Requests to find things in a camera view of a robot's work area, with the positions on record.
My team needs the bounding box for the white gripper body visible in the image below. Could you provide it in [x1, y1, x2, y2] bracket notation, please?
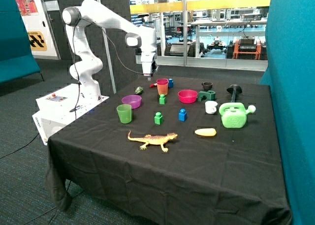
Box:
[140, 52, 158, 77]

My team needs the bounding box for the red plastic cup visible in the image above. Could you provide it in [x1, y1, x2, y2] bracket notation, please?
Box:
[157, 78, 169, 85]

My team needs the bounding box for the green plastic cup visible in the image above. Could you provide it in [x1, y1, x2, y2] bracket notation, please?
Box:
[116, 104, 132, 124]

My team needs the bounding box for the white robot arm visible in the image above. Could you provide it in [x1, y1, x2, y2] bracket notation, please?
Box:
[62, 0, 158, 100]

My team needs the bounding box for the green toy pepper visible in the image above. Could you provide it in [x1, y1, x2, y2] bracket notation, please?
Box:
[135, 86, 144, 95]

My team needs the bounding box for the blue toy block back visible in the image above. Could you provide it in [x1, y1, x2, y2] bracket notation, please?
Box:
[168, 78, 174, 88]

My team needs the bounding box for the blue toy block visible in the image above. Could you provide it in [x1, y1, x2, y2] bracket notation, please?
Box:
[178, 108, 187, 122]
[168, 78, 174, 88]

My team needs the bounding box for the yellow plastic cup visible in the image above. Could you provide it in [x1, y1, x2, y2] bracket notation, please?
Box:
[157, 84, 168, 95]

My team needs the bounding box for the purple plastic bowl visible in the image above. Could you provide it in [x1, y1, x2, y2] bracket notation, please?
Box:
[122, 95, 142, 109]

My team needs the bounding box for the green toy block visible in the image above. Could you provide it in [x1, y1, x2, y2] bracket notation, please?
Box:
[159, 94, 166, 105]
[154, 112, 163, 125]

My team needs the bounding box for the pink plastic bowl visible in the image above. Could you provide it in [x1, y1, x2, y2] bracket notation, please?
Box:
[178, 90, 198, 104]

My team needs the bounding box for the green toy block front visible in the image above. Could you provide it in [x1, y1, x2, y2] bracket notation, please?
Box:
[154, 112, 163, 125]

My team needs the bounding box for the dark brown small pot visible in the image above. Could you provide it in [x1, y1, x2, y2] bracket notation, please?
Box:
[201, 82, 213, 91]

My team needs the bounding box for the blue toy block front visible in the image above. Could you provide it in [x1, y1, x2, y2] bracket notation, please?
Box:
[178, 108, 187, 122]

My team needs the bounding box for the dark green arch block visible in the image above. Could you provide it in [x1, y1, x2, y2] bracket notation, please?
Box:
[197, 90, 216, 101]

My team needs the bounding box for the white small cup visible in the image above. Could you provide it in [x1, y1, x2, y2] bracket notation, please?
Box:
[205, 100, 218, 114]

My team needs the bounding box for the orange toy lizard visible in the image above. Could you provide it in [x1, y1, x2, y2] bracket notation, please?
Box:
[127, 131, 178, 153]

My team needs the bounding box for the black tablecloth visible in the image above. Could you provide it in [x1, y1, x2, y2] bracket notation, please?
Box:
[45, 77, 292, 225]

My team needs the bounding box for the yellow toy corn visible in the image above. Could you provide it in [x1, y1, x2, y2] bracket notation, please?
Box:
[194, 128, 217, 137]

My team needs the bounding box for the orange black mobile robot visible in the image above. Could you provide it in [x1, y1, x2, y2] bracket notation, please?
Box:
[232, 36, 262, 60]

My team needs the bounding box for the white robot control box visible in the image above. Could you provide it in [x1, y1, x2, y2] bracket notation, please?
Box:
[32, 84, 109, 145]

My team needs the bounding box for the green toy watering can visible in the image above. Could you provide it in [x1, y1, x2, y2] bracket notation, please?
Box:
[219, 102, 256, 129]

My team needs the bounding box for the white lab table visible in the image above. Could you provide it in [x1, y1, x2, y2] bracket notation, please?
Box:
[187, 18, 268, 61]

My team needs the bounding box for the yellow black sign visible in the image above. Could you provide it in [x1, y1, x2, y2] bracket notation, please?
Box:
[28, 31, 47, 52]

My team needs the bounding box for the teal sofa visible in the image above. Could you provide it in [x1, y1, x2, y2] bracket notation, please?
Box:
[0, 0, 41, 84]

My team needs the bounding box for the teal partition panel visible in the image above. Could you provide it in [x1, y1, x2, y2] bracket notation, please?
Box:
[261, 0, 315, 225]

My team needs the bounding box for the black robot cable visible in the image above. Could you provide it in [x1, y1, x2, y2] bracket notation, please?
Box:
[69, 17, 146, 120]

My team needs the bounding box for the red wall poster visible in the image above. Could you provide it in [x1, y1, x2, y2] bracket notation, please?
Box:
[16, 0, 39, 16]

